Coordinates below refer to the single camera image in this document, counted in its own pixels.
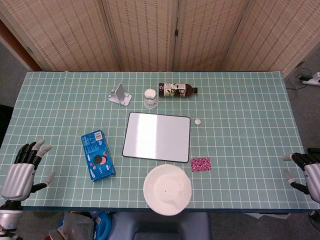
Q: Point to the metal screen hinge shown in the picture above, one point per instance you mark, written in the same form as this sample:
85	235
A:
176	32

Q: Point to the white paper cup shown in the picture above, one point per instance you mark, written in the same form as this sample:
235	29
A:
150	98

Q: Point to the small white round object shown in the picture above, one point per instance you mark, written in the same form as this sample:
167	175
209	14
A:
198	122

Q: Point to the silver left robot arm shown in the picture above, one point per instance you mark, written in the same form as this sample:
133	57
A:
8	217

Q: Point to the brown tea bottle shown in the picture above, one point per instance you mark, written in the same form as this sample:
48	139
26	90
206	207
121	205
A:
175	90

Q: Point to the pink patterned packet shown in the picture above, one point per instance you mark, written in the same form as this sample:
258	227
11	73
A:
200	164

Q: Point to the blue Oreo cookie box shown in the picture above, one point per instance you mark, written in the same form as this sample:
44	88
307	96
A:
98	156

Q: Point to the blue plastic container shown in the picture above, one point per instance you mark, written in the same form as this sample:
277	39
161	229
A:
102	225

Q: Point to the brown wooden door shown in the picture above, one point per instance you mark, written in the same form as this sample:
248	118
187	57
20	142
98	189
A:
17	47

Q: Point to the white paper plate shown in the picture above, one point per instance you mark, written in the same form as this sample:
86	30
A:
167	190

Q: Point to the bamboo folding screen panel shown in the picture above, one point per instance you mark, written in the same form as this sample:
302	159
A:
207	32
142	32
62	32
280	32

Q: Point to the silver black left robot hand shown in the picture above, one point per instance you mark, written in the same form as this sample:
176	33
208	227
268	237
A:
18	177

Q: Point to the white board black frame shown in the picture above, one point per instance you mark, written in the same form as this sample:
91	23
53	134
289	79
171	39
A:
156	137

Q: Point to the green checkered tablecloth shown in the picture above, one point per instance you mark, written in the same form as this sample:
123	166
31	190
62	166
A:
237	140

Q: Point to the white folding phone stand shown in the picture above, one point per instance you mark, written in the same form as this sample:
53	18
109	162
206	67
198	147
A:
120	94

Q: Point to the white paper sheet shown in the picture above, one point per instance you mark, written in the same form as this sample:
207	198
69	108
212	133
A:
267	216

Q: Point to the clear plastic bag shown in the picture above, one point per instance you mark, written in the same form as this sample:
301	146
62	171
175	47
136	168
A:
73	226

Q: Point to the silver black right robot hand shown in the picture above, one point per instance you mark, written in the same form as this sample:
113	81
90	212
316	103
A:
312	175

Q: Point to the white power strip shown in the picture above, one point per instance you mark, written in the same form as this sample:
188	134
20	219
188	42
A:
312	79

